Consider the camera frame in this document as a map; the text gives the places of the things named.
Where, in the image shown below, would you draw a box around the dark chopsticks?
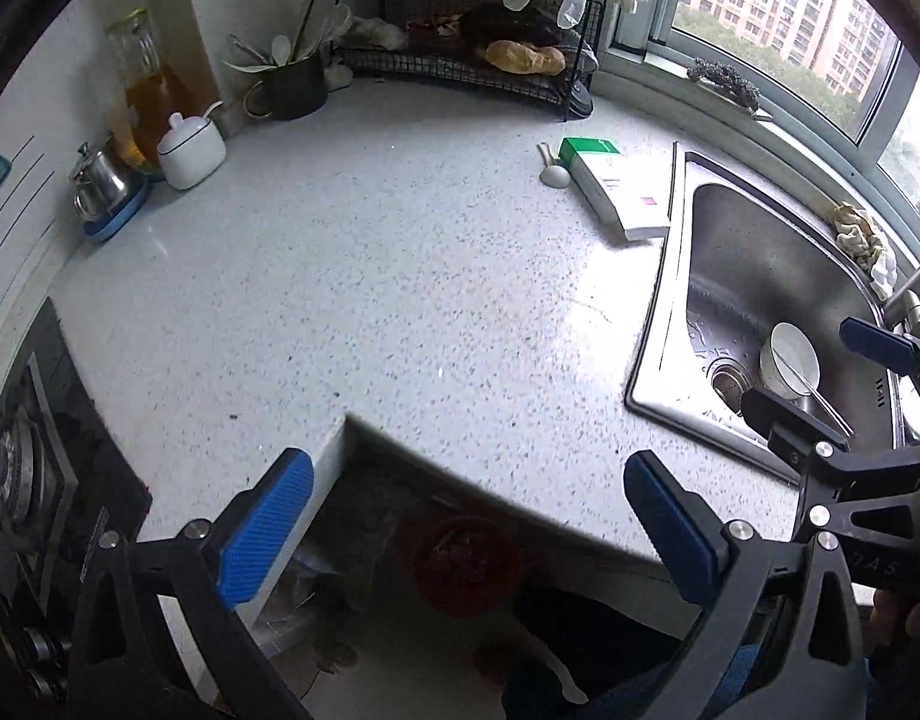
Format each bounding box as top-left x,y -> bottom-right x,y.
290,0 -> 321,62

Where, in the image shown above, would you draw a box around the dried lavender bunch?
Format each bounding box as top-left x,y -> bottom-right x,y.
686,56 -> 765,116

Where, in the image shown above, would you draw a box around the flat white woven sack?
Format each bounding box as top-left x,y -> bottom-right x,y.
269,540 -> 402,640

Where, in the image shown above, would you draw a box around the white lidded ceramic jar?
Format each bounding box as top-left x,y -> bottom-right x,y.
156,101 -> 229,191

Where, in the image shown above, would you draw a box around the glass oil jar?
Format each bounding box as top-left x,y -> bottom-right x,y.
104,9 -> 181,175

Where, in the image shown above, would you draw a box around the person's right hand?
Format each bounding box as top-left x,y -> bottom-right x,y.
868,583 -> 920,650

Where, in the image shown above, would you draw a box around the steel faucet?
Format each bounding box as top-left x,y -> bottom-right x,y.
880,255 -> 920,340

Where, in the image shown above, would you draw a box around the blue round coaster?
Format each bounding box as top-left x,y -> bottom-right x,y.
81,178 -> 151,244

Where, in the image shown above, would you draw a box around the green white box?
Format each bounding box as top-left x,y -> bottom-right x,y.
559,136 -> 672,243

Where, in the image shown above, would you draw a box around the black round object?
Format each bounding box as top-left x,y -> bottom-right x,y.
565,71 -> 598,122

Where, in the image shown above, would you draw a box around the garlic bulbs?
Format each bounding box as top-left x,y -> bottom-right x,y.
347,15 -> 411,54

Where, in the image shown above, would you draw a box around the black wire rack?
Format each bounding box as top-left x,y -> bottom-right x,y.
332,0 -> 608,124

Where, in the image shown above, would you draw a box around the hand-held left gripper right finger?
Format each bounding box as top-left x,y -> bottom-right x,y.
623,450 -> 872,720

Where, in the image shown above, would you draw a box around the stainless steel sink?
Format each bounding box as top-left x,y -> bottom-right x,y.
625,142 -> 920,485

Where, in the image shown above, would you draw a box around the steel teapot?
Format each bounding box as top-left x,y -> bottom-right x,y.
68,141 -> 136,222

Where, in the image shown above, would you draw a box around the metal chopsticks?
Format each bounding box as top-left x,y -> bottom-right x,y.
775,337 -> 855,437

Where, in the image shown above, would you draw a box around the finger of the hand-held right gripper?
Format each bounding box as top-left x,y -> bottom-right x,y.
739,386 -> 920,524
838,317 -> 920,392

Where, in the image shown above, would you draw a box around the crumpled rag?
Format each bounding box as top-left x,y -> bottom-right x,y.
831,202 -> 898,298

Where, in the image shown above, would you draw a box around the white bowl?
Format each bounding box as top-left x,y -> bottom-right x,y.
760,322 -> 822,401

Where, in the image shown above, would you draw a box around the black mug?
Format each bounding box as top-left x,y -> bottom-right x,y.
242,52 -> 330,123

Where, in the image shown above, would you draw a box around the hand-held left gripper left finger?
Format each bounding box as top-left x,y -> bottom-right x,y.
66,448 -> 316,720

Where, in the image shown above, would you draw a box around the black glass gas stove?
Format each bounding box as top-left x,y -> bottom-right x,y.
0,296 -> 154,691

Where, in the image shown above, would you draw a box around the small white spoon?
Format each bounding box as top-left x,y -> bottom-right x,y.
539,141 -> 574,189

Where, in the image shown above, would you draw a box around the red plastic basin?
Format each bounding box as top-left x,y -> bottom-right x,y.
411,514 -> 525,617

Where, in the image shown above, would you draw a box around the window frame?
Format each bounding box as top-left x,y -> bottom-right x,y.
610,0 -> 920,256

